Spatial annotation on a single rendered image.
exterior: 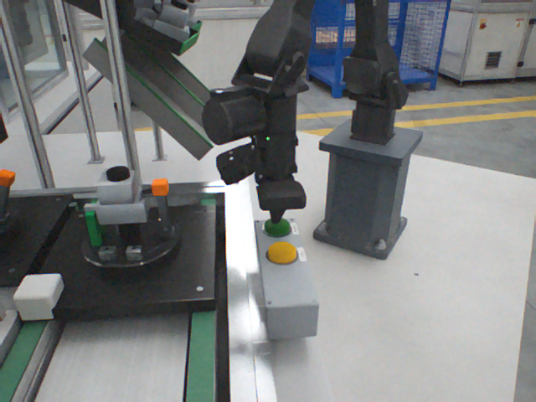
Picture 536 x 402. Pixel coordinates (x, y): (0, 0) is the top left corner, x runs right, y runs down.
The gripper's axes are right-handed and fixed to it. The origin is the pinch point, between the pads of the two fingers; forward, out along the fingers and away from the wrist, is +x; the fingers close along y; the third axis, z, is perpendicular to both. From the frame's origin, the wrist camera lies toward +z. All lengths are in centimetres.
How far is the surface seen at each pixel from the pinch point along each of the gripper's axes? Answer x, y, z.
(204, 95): -3, -49, 12
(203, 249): 3.9, 5.6, 10.9
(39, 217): 3.8, -5.9, 37.9
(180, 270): 3.9, 10.4, 13.9
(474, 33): 42, -437, -272
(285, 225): 3.7, 0.7, -1.5
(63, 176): 15, -45, 48
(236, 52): 52, -405, -6
